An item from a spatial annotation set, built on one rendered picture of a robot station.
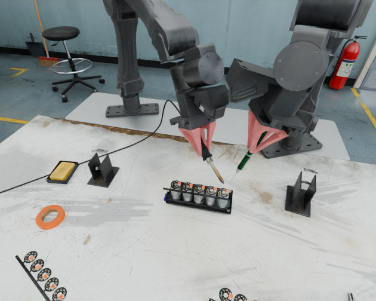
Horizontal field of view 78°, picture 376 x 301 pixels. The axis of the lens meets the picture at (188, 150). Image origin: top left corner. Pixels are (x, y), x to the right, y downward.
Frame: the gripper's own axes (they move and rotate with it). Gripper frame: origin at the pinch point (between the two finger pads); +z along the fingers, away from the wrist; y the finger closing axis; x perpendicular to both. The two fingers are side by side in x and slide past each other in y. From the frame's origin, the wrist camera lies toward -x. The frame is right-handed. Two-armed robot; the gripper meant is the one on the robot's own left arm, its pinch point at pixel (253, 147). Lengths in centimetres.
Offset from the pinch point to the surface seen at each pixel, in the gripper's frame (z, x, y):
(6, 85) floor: 151, -160, -251
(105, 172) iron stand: 25.3, -26.7, -12.2
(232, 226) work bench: 18.6, 2.8, 5.7
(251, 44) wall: 21, 103, -241
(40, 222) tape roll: 31.4, -38.4, 0.1
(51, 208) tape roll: 31.0, -37.4, -3.4
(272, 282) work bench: 17.3, 7.1, 18.0
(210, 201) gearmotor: 16.5, -2.5, 0.9
